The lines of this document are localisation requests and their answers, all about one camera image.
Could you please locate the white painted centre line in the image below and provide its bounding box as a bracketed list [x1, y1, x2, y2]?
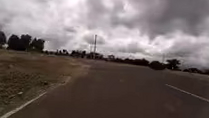
[163, 83, 209, 106]

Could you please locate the cluster of dark trees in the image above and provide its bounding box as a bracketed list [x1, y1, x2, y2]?
[0, 29, 46, 54]

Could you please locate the dark low bush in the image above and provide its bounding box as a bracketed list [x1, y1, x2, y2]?
[148, 60, 167, 72]

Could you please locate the dark spreading tree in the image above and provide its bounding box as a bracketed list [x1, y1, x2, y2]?
[164, 57, 183, 72]

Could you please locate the white road edge line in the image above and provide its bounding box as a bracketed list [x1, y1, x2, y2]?
[0, 78, 72, 118]

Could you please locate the distant line of trees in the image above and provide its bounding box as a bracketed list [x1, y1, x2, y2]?
[43, 47, 151, 68]

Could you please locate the tall thin pole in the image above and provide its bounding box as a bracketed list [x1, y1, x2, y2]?
[91, 33, 98, 61]

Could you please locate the grey asphalt road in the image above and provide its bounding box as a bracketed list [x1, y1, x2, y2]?
[4, 56, 209, 118]

